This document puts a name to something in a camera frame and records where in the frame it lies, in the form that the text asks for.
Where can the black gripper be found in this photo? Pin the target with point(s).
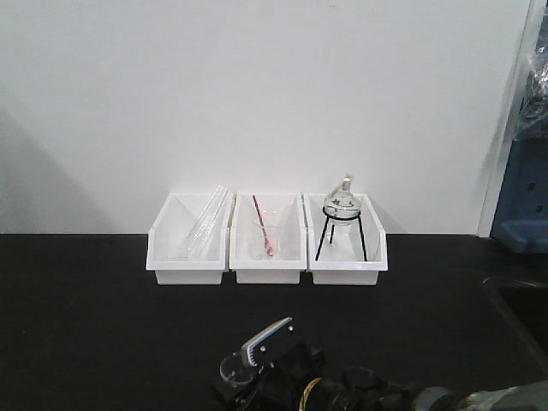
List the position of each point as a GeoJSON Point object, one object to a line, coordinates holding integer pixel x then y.
{"type": "Point", "coordinates": [295, 381]}

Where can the clear glass beaker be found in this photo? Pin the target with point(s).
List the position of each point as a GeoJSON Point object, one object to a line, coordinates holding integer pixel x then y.
{"type": "Point", "coordinates": [235, 371]}

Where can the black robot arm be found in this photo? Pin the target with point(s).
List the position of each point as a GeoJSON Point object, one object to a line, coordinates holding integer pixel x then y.
{"type": "Point", "coordinates": [364, 389]}

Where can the red white striped stirrer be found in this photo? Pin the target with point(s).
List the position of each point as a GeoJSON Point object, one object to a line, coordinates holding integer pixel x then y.
{"type": "Point", "coordinates": [269, 250]}

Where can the right white storage bin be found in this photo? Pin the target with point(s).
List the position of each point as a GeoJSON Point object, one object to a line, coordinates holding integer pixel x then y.
{"type": "Point", "coordinates": [344, 255]}

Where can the white storage bin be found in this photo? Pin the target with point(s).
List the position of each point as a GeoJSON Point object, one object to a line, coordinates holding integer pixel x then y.
{"type": "Point", "coordinates": [284, 210]}
{"type": "Point", "coordinates": [174, 222]}
{"type": "Point", "coordinates": [344, 255]}

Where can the clear glass funnel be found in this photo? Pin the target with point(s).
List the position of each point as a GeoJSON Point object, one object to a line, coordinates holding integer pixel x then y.
{"type": "Point", "coordinates": [256, 241]}

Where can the middle white storage bin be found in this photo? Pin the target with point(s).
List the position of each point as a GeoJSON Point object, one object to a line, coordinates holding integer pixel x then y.
{"type": "Point", "coordinates": [284, 210]}

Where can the left white storage bin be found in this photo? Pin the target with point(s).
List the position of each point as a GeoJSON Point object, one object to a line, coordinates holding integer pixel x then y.
{"type": "Point", "coordinates": [174, 222]}

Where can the clear glass rods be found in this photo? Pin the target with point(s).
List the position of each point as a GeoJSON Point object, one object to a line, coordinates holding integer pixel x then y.
{"type": "Point", "coordinates": [194, 245]}

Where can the glass alcohol lamp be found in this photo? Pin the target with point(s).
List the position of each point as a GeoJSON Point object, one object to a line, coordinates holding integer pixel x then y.
{"type": "Point", "coordinates": [341, 202]}

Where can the black lab sink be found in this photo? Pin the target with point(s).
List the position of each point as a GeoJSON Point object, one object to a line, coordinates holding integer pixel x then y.
{"type": "Point", "coordinates": [523, 305]}

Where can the clear plastic bag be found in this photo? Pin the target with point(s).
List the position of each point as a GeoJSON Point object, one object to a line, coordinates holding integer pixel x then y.
{"type": "Point", "coordinates": [532, 119]}

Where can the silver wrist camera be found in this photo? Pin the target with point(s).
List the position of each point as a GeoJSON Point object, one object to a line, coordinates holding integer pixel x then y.
{"type": "Point", "coordinates": [269, 344]}

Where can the black wire tripod stand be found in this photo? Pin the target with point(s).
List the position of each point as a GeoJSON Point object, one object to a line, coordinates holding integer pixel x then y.
{"type": "Point", "coordinates": [335, 220]}

